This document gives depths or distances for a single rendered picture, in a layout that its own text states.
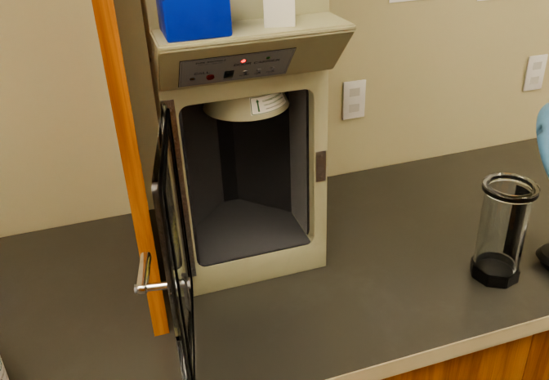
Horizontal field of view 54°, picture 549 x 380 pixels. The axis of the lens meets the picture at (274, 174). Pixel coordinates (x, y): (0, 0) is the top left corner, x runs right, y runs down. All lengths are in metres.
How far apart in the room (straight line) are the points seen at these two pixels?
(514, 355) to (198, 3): 0.95
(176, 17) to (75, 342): 0.66
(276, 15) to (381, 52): 0.73
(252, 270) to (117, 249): 0.37
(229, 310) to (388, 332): 0.32
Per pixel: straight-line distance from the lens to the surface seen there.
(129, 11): 1.37
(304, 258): 1.22
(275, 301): 1.17
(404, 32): 1.61
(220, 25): 0.84
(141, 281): 0.83
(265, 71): 0.95
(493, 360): 1.28
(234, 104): 1.04
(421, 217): 1.45
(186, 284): 0.81
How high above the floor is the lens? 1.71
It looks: 28 degrees down
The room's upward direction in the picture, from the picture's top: 2 degrees counter-clockwise
